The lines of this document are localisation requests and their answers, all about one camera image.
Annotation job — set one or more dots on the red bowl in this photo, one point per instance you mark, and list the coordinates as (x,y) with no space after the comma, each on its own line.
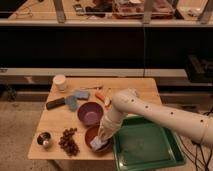
(90,134)

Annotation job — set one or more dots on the white towel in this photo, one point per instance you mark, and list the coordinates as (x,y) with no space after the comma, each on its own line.
(96,143)

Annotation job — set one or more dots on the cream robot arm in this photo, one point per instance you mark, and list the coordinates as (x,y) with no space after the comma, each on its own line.
(196,127)

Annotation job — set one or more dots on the purple bowl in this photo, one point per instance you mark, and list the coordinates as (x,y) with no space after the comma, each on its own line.
(90,113)

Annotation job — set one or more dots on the orange carrot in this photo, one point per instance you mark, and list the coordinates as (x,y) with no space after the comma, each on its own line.
(100,96)

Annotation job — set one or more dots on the metal spoon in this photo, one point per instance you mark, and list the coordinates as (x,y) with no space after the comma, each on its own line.
(93,87)

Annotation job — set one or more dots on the blue sponge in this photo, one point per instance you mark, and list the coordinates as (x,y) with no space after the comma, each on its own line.
(81,94)

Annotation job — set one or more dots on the blue-grey cloth piece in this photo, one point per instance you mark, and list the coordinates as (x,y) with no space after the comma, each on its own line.
(71,102)

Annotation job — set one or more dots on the wooden table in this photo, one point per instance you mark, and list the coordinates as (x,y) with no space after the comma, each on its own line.
(55,121)

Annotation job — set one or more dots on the white cup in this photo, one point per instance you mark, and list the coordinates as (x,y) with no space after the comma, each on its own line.
(60,82)

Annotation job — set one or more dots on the black rectangular block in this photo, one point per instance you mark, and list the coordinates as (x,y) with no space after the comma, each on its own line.
(55,103)

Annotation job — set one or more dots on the green plastic tray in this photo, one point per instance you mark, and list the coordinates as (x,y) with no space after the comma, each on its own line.
(141,145)

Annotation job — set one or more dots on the bunch of dark grapes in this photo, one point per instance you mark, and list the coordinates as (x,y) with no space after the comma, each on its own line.
(67,142)

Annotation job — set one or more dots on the small metal cup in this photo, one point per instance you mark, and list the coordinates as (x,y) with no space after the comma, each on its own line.
(44,139)

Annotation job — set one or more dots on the black box on right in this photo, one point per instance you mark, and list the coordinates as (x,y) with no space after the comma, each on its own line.
(199,70)

